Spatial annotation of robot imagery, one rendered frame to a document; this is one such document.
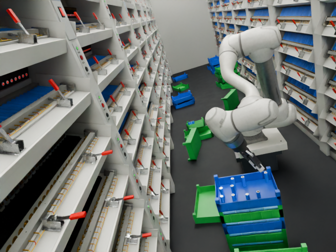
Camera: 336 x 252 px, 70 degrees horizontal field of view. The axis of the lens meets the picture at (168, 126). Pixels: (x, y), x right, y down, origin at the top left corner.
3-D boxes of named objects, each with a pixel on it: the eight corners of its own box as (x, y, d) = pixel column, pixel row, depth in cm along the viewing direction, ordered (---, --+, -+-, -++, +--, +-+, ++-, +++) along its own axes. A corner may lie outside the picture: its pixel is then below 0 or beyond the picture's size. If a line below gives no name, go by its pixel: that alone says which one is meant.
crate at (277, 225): (275, 199, 137) (273, 188, 134) (285, 229, 119) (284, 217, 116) (222, 206, 145) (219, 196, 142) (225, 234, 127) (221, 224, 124)
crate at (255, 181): (271, 177, 131) (269, 165, 128) (282, 205, 113) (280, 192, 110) (216, 185, 139) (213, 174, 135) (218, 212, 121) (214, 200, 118)
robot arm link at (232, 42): (214, 51, 133) (239, 44, 126) (217, 32, 143) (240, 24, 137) (222, 69, 142) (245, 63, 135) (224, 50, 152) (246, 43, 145)
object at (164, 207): (169, 183, 190) (170, 168, 185) (168, 251, 135) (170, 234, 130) (143, 181, 190) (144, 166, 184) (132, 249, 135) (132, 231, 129)
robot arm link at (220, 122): (218, 146, 111) (244, 139, 102) (198, 125, 104) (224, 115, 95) (221, 128, 117) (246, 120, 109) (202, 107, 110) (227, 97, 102)
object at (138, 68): (145, 72, 224) (145, 57, 218) (136, 90, 169) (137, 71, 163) (123, 70, 223) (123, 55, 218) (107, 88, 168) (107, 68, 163)
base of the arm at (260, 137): (259, 127, 195) (258, 121, 193) (268, 139, 175) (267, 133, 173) (237, 133, 199) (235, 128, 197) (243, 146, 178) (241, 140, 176)
